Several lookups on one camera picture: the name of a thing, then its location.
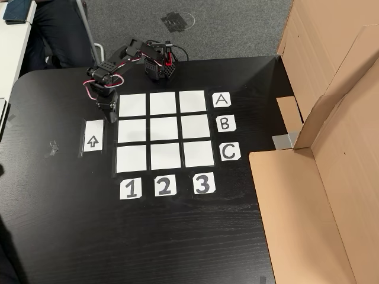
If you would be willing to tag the crumpled grey tape scrap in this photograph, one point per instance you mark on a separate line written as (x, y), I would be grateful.
(52, 149)

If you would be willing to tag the grey duct tape strip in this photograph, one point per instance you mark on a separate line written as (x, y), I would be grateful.
(282, 142)

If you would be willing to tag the paper label number 2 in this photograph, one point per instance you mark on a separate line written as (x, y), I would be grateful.
(157, 180)

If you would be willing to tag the black floor tape patch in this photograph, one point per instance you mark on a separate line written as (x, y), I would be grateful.
(176, 22)

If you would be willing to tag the white desk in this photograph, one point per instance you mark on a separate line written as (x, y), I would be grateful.
(12, 44)

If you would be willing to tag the large brown cardboard sheet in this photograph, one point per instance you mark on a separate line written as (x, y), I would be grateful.
(296, 207)
(311, 44)

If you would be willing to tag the white arrow paper sheet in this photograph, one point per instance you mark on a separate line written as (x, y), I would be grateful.
(93, 139)

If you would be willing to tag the dark blue notebook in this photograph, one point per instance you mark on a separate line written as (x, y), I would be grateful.
(16, 10)

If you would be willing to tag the white paper grid square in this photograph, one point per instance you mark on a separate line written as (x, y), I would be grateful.
(131, 159)
(195, 126)
(133, 105)
(165, 156)
(132, 131)
(163, 103)
(192, 101)
(198, 154)
(164, 129)

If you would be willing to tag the black red bar clamp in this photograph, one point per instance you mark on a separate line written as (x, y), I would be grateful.
(168, 61)

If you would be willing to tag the person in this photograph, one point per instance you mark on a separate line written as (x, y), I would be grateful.
(59, 29)

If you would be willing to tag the grey tape piece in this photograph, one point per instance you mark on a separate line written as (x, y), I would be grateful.
(263, 280)
(11, 119)

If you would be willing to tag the paper label number 3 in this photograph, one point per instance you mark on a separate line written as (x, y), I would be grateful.
(196, 189)

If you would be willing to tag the silver metal chair leg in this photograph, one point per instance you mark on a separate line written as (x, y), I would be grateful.
(86, 22)

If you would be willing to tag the paper label letter A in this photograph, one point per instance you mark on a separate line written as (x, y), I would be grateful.
(215, 103)

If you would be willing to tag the paper label number 1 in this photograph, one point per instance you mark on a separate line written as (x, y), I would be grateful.
(123, 189)

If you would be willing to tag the paper label letter C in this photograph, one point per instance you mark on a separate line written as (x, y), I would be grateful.
(237, 156)

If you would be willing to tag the paper label letter B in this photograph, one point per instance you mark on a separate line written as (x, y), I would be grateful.
(219, 127)

